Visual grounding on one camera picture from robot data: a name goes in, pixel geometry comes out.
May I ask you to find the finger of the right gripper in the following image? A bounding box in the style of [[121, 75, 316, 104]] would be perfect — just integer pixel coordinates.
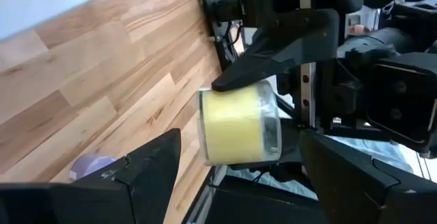
[[211, 8, 341, 94], [228, 121, 308, 177]]

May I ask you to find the purple candle jar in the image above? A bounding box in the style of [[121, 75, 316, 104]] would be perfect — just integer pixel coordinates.
[[69, 154, 119, 181]]

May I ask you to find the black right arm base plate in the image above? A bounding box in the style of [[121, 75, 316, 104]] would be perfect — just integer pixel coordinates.
[[203, 174, 329, 224]]

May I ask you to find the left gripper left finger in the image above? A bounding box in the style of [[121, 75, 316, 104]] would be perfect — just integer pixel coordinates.
[[0, 128, 182, 224]]

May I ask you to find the yellow candle jar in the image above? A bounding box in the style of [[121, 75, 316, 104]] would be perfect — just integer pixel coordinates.
[[197, 79, 283, 167]]

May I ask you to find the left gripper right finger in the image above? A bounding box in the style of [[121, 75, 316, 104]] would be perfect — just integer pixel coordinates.
[[300, 130, 437, 224]]

